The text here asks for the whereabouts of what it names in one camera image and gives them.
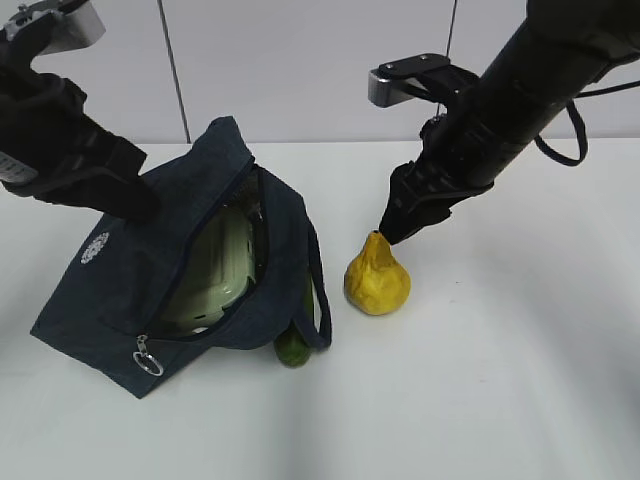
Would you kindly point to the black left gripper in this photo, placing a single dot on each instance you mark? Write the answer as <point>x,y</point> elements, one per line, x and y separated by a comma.
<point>52,151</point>

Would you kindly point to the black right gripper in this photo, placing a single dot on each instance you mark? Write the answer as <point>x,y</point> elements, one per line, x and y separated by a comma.
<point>422,192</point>

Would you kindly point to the yellow pear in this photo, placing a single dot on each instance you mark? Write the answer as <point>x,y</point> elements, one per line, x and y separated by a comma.
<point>374,281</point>

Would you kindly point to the green lidded glass container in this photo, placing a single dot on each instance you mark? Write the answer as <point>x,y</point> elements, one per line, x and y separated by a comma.
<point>219,270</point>

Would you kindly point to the dark blue lunch bag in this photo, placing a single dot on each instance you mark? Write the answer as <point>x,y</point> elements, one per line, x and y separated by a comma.
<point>106,310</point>

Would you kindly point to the green cucumber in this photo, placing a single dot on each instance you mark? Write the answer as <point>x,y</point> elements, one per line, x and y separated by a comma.
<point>290,346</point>

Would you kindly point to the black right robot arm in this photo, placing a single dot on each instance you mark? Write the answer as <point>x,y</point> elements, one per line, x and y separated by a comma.
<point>556,56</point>

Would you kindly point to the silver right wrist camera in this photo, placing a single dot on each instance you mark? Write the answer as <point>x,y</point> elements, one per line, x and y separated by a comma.
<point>428,76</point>

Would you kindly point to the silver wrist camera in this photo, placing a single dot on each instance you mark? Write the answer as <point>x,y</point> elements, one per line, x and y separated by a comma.
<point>55,26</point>
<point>428,76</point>

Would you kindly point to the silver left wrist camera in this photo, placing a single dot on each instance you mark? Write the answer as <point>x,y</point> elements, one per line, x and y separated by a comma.
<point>55,26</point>

